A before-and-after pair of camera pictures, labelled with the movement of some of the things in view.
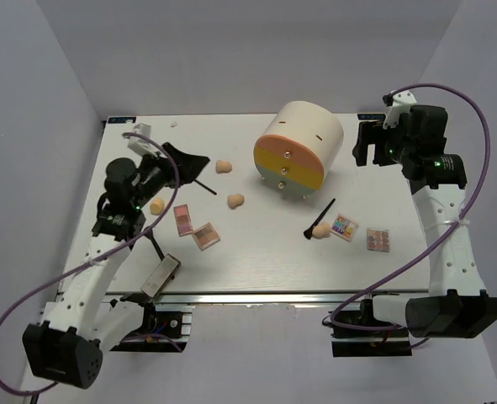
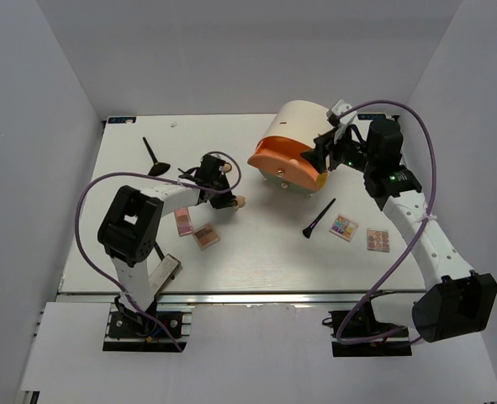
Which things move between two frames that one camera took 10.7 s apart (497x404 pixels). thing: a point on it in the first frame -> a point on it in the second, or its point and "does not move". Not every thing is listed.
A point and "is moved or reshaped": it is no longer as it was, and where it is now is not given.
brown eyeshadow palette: x=206 y=236 does not move
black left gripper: x=188 y=166 -> x=227 y=199
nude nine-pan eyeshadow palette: x=378 y=240 does not move
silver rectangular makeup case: x=158 y=281 does not move
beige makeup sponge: x=235 y=200 does not move
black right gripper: x=370 y=133 -> x=327 y=144
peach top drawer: x=288 y=151 is moved or reshaped
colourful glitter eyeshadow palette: x=345 y=227 does not move
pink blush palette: x=183 y=220 does not move
